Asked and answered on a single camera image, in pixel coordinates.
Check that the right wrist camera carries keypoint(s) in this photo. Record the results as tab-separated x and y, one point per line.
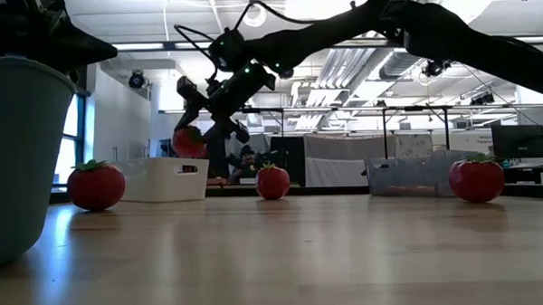
186	88

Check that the speckled white board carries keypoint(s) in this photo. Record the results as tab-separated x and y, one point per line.
411	145

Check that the long ceiling light strip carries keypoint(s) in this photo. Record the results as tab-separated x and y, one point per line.
136	46
537	39

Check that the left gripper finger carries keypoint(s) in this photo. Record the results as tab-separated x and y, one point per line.
86	46

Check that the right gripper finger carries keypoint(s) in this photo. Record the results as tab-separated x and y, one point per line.
186	115
230	129

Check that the teal plastic basket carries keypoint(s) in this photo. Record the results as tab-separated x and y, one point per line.
18	157

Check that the black computer monitor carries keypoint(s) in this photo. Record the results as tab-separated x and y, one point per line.
518	141

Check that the window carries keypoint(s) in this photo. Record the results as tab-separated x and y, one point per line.
67	146

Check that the black panel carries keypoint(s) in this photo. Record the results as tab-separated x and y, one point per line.
287	149
217	159

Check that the person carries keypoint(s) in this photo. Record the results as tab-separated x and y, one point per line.
247	162

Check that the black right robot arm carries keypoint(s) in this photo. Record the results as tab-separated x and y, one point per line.
430	29

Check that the grey translucent plastic basket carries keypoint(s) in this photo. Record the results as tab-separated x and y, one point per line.
412	175

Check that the white partition sheet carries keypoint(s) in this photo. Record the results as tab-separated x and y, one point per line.
335	164

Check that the white plastic basket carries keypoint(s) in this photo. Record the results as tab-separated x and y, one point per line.
159	179

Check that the black ceiling camera cluster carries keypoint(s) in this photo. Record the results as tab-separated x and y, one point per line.
436	67

